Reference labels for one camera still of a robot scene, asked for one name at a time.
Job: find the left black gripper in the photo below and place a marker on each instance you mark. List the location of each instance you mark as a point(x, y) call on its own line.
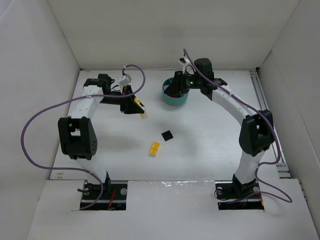
point(126, 100)

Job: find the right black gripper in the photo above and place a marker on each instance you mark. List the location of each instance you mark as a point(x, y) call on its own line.
point(178, 81)

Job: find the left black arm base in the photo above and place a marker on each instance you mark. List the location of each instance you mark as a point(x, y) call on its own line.
point(115, 200)

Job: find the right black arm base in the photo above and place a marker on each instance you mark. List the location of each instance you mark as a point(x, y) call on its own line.
point(229, 197)

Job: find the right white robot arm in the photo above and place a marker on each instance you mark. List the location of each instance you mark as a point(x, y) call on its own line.
point(255, 136)

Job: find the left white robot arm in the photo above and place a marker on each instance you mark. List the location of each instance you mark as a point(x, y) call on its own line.
point(77, 136)

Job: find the teal round divided container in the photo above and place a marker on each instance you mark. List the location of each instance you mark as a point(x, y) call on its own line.
point(175, 101)

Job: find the black flat lego plate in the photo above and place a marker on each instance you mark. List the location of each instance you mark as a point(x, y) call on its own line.
point(167, 135)

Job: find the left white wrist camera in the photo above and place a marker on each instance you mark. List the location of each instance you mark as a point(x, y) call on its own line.
point(125, 80)

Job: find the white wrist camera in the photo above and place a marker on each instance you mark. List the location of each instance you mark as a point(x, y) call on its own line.
point(125, 80)
point(186, 64)

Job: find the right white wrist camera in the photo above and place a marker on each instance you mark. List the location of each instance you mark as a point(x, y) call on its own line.
point(186, 64)

